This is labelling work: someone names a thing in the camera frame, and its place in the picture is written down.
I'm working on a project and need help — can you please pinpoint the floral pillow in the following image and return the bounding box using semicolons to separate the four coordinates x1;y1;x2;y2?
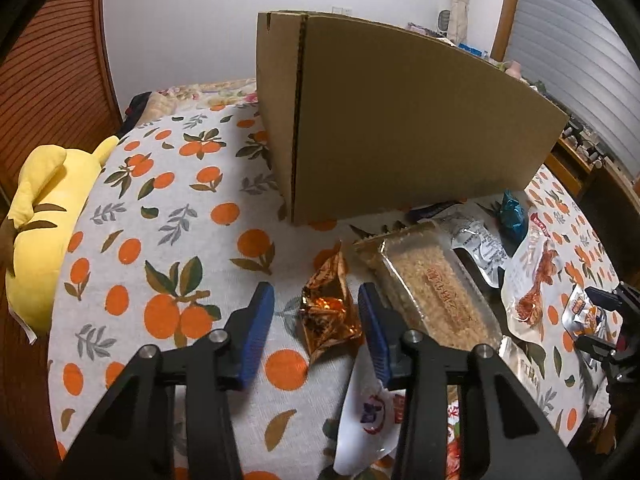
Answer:
152;77;258;111

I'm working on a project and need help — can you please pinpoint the small silver snack packet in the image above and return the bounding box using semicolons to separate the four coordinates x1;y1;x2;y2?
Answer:
562;285;608;336

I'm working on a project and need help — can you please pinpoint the red snack packet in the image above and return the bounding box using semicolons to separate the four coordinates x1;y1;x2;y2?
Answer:
442;385;463;480

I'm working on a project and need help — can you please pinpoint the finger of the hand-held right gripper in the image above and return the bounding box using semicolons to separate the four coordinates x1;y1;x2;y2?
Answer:
585;282;640;318
575;332;626;366

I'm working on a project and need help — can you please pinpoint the wooden window frame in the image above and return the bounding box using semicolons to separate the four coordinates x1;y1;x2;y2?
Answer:
490;0;523;61

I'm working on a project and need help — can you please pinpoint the teal snack packet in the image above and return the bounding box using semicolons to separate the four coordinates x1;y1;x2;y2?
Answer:
497;190;528;241

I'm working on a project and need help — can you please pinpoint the brown louvred wooden panel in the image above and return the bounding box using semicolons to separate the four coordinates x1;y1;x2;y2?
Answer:
0;0;123;201

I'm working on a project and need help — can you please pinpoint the orange fruit print blanket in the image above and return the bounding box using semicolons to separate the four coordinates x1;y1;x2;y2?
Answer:
47;105;621;480

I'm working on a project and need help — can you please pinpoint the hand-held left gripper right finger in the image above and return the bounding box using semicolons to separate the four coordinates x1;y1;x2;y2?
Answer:
357;282;583;480

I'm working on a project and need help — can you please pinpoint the pale floral curtain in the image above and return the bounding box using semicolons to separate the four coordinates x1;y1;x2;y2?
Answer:
447;0;473;46

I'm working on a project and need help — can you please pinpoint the yellow plush toy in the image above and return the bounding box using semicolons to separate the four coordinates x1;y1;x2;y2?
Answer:
0;136;120;343

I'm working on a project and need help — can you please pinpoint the white packet red meat picture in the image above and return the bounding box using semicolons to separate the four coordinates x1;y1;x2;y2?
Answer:
501;220;566;343

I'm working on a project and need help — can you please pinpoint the dark cloth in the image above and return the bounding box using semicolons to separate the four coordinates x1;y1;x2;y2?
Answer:
121;91;153;133

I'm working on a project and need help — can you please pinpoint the white packet with purple logo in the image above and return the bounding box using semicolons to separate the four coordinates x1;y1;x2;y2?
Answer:
332;345;408;476

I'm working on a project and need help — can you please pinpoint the brown cardboard box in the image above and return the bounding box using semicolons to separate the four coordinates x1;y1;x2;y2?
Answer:
256;10;570;226

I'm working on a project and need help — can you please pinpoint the clear packet of brown crackers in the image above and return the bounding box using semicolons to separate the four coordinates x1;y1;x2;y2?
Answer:
352;220;503;356

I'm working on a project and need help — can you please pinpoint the grey window blind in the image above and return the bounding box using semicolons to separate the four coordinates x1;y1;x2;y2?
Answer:
502;0;640;181

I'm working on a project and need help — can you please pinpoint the white packet with grey print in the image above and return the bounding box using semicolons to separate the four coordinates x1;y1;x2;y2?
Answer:
497;335;546;411

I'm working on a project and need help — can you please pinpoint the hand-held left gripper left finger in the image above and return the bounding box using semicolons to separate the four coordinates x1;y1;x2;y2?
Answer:
57;282;276;480

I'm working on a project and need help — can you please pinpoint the silver white snack packet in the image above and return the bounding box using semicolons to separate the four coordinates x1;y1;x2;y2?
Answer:
447;210;511;288

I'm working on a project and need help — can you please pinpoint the golden foil snack packet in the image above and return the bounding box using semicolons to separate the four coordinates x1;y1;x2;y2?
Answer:
300;241;365;365

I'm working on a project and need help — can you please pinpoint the dark purple snack packet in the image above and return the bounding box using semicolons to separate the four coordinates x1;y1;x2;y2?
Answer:
405;201;463;223

